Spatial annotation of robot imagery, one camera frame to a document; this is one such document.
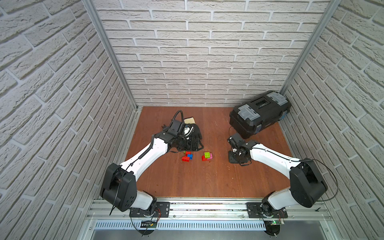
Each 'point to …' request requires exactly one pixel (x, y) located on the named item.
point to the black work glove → (192, 134)
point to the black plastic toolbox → (250, 118)
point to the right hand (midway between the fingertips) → (234, 159)
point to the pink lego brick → (211, 156)
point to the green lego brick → (207, 155)
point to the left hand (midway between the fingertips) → (199, 145)
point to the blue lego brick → (190, 156)
